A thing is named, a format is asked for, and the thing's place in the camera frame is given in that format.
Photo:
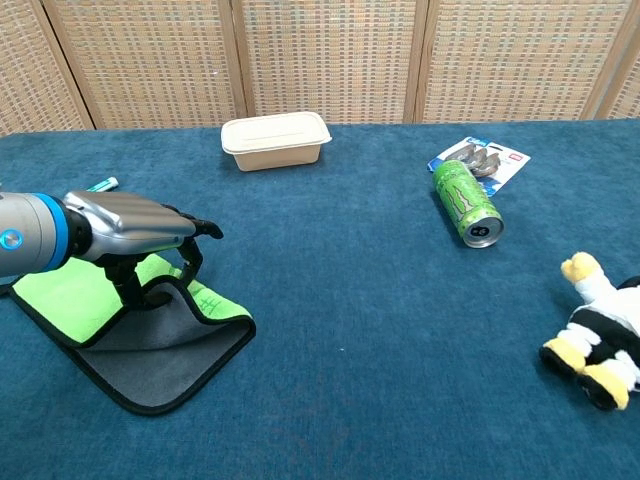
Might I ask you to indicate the dark grey cloth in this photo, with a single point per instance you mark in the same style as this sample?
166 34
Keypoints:
150 350

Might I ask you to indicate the binder clips blister pack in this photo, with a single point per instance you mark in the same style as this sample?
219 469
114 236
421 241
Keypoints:
510 162

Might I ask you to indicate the black white plush doll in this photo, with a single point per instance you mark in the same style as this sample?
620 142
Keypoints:
600 320

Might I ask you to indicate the woven bamboo screen panel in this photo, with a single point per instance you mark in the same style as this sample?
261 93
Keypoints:
150 60
627 80
325 55
515 55
30 65

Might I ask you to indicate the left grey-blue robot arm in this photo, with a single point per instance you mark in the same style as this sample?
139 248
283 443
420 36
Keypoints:
30 235

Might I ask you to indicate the green white marker pen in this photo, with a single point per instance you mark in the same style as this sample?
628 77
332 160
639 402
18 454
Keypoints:
105 185

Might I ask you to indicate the blue carpet table cover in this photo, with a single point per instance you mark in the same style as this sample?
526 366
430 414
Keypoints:
350 325

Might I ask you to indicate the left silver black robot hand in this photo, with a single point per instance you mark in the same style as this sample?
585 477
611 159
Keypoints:
130 225

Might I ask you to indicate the green energy drink can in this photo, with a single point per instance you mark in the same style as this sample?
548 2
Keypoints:
460 195

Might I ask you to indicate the beige lidded food container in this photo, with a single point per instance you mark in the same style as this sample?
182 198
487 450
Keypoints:
275 145

